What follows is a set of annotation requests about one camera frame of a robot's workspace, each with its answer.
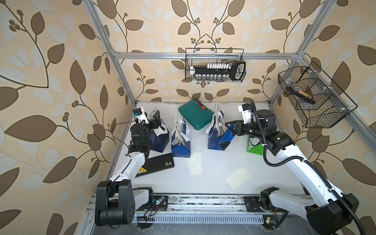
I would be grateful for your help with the green plastic tool case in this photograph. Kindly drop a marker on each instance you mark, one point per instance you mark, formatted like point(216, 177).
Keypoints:
point(194, 115)

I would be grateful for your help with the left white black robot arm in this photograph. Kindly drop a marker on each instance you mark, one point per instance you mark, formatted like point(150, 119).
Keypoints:
point(116, 200)

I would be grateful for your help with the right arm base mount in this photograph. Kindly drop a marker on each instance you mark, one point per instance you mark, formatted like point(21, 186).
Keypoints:
point(262, 202)

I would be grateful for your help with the black flat box yellow label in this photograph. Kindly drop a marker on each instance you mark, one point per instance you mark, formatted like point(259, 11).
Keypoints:
point(156, 164)

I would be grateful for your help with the black socket tool set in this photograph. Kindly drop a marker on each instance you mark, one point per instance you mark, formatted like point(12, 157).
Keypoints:
point(233, 71)

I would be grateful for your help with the green white bag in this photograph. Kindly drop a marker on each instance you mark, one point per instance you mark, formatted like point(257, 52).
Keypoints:
point(254, 146)

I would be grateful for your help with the blue black stapler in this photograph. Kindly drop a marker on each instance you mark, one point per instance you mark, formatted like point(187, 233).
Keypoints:
point(227, 137)

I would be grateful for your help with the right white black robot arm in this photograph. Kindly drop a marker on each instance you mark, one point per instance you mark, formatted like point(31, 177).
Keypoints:
point(329, 209)

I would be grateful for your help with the white receipt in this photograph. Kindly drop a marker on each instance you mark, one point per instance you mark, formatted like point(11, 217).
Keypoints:
point(161, 130)
point(238, 177)
point(195, 163)

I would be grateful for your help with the dark object in right basket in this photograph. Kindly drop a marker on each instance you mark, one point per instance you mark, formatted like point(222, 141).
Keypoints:
point(300, 95)

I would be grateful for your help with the right wire basket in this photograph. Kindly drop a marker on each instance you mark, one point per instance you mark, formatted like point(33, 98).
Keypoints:
point(332, 105)

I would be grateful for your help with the back wire basket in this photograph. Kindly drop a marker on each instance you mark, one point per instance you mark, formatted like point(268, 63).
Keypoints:
point(203, 56)

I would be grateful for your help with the blue white bag left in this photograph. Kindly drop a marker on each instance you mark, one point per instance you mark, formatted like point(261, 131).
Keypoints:
point(180, 138)

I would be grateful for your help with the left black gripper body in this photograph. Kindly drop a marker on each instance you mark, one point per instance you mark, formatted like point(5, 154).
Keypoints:
point(146, 130)

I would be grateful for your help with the blue white bag upright middle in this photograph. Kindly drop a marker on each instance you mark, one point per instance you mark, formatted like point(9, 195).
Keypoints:
point(216, 129)

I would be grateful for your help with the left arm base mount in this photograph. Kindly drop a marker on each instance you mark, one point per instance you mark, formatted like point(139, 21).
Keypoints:
point(145, 199)

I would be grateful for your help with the wire basket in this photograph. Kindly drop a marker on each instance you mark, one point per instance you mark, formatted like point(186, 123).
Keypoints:
point(203, 56)
point(332, 105)

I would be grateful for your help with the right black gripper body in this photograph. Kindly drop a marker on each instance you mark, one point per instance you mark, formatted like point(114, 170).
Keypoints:
point(249, 129)

